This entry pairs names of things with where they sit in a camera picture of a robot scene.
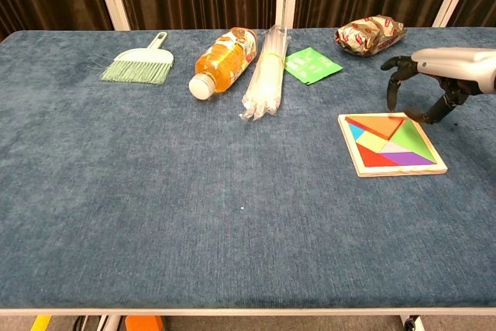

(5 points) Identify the green sachet packet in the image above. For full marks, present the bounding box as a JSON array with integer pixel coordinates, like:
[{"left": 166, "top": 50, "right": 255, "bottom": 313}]
[{"left": 284, "top": 47, "right": 344, "bottom": 87}]

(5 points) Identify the orange triangle tangram piece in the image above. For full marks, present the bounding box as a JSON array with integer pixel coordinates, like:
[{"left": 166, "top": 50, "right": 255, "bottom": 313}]
[{"left": 345, "top": 113, "right": 408, "bottom": 140}]

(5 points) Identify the foil snack bag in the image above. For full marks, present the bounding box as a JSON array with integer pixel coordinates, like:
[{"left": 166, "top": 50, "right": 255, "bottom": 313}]
[{"left": 334, "top": 14, "right": 408, "bottom": 57}]

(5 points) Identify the green hand brush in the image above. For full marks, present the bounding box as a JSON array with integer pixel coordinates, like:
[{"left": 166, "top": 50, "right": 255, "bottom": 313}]
[{"left": 99, "top": 31, "right": 175, "bottom": 85}]

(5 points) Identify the orange drink bottle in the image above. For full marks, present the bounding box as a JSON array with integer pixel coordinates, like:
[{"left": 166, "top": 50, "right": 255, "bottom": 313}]
[{"left": 188, "top": 26, "right": 260, "bottom": 101}]

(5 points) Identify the bundle of clear straws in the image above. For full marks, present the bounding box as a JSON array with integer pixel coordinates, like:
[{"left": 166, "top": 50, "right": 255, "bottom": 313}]
[{"left": 239, "top": 24, "right": 291, "bottom": 122}]

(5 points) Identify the orange object under table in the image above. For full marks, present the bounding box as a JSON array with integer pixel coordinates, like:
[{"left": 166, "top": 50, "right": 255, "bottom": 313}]
[{"left": 124, "top": 315, "right": 164, "bottom": 331}]

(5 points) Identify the blue table cloth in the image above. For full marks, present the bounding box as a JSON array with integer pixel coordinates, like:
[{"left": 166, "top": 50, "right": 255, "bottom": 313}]
[{"left": 0, "top": 27, "right": 496, "bottom": 311}]

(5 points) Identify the wooden tangram tray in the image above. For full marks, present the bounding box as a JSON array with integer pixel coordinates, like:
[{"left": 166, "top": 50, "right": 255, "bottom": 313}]
[{"left": 337, "top": 112, "right": 449, "bottom": 179}]

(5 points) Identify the blue triangle tangram piece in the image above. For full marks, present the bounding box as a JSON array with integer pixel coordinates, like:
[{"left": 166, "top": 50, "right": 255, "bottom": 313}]
[{"left": 347, "top": 122, "right": 367, "bottom": 141}]

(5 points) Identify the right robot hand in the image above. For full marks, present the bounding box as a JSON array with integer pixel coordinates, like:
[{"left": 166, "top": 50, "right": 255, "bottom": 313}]
[{"left": 381, "top": 47, "right": 496, "bottom": 125}]

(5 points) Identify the yellow square tangram piece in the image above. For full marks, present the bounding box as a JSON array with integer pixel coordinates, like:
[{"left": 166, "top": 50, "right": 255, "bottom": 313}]
[{"left": 355, "top": 130, "right": 394, "bottom": 153}]

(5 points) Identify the purple parallelogram tangram piece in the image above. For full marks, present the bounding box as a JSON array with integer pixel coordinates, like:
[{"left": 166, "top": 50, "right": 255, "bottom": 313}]
[{"left": 379, "top": 151, "right": 437, "bottom": 167}]

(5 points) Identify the green triangle tangram piece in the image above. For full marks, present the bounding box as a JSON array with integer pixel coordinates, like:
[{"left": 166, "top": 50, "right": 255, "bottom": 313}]
[{"left": 390, "top": 119, "right": 439, "bottom": 162}]

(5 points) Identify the red triangle tangram piece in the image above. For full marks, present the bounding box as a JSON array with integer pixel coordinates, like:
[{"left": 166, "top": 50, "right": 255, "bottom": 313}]
[{"left": 356, "top": 143, "right": 401, "bottom": 168}]

